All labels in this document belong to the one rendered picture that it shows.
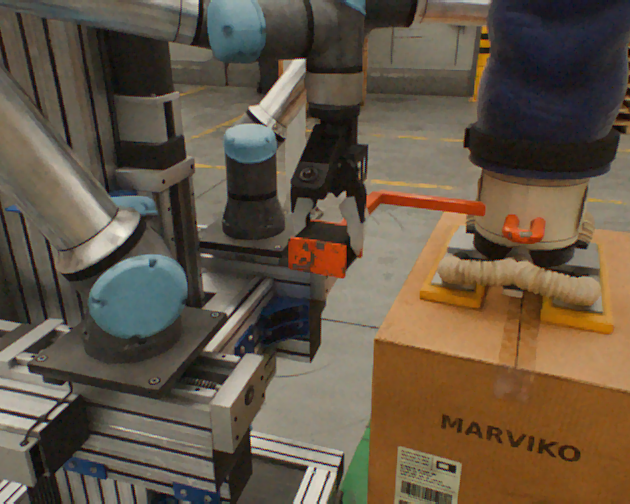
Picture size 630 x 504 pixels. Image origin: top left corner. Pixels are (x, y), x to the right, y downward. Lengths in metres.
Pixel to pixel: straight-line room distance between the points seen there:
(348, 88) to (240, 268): 0.68
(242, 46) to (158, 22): 0.14
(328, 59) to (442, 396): 0.50
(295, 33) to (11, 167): 0.34
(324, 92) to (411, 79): 9.63
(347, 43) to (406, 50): 9.75
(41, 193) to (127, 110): 0.43
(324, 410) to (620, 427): 1.64
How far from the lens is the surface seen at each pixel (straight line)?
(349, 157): 0.77
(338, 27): 0.73
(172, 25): 0.80
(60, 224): 0.68
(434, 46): 10.42
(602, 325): 0.95
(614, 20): 0.92
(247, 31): 0.69
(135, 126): 1.06
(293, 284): 1.29
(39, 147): 0.66
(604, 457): 0.91
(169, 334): 0.90
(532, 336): 0.90
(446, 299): 0.95
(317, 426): 2.31
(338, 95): 0.74
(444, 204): 1.01
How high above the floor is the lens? 1.53
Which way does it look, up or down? 25 degrees down
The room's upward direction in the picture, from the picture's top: straight up
